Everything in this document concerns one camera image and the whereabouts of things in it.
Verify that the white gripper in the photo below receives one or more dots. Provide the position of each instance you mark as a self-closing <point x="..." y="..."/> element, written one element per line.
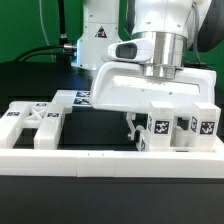
<point x="123" y="87"/>

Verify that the white chair back frame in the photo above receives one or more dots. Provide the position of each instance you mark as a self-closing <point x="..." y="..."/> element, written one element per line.
<point x="47" y="118"/>

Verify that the white chair seat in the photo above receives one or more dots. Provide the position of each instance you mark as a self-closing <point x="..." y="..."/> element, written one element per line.
<point x="175" y="140"/>

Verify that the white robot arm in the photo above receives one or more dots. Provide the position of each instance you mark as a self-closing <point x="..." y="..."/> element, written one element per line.
<point x="150" y="66"/>

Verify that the white U-shaped obstacle fence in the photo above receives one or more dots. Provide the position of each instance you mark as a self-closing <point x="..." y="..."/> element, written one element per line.
<point x="113" y="164"/>

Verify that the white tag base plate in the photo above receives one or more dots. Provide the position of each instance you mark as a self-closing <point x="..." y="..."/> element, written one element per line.
<point x="77" y="98"/>

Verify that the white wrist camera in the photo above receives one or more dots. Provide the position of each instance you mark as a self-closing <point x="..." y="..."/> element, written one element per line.
<point x="138" y="50"/>

